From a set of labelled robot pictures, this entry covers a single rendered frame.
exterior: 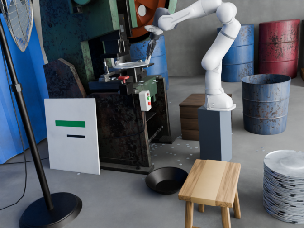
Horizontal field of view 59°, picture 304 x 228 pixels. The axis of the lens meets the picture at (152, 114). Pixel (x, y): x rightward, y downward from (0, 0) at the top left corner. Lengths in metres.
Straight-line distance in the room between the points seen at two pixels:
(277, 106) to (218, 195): 1.48
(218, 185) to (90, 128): 1.17
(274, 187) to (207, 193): 0.45
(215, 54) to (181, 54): 3.65
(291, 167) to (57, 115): 1.72
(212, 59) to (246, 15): 3.43
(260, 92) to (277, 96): 0.15
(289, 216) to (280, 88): 1.22
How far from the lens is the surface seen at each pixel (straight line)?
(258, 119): 2.60
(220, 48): 1.87
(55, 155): 2.43
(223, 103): 1.93
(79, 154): 2.27
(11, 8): 1.63
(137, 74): 2.15
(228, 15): 1.80
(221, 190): 1.30
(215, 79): 1.92
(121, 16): 2.19
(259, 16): 5.21
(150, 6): 2.46
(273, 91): 2.52
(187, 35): 5.41
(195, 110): 2.43
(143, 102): 1.89
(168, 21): 1.89
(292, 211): 1.65
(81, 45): 2.16
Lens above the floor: 1.08
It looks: 19 degrees down
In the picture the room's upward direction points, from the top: 7 degrees counter-clockwise
